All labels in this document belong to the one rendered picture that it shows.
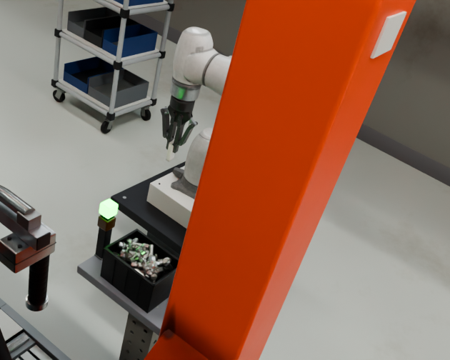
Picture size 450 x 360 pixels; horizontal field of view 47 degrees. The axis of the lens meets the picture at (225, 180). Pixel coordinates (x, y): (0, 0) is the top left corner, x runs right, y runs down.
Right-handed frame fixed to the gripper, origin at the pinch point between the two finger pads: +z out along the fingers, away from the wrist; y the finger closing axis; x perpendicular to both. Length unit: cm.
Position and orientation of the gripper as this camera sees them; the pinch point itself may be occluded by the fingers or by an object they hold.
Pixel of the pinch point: (171, 150)
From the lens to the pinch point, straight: 171.7
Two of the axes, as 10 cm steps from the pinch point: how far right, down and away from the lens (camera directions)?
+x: -4.6, 4.1, -7.9
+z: -2.4, 8.0, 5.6
